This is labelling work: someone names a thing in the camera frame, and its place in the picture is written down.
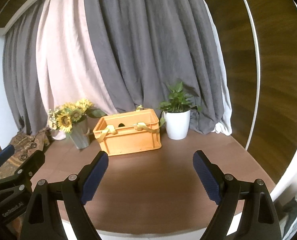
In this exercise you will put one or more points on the white plant pot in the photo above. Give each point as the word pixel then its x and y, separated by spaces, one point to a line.
pixel 177 124

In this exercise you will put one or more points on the grey curtain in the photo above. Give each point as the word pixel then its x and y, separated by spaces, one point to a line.
pixel 140 46

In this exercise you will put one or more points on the orange plastic crate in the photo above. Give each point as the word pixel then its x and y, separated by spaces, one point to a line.
pixel 130 132

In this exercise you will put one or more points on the patterned brown cushion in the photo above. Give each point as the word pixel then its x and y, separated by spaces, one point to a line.
pixel 25 145

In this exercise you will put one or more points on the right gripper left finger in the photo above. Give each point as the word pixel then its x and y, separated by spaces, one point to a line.
pixel 42 218

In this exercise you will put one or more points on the grey-green ribbed vase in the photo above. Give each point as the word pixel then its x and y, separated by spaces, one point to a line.
pixel 80 134

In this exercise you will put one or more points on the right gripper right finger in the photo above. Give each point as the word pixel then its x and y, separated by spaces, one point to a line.
pixel 259 218

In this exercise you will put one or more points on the green potted plant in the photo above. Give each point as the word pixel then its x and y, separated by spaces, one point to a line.
pixel 177 102

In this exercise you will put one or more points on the sunflower bouquet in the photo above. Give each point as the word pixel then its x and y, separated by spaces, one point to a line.
pixel 64 117

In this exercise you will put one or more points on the pink white curtain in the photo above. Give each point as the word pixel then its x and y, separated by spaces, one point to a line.
pixel 67 68

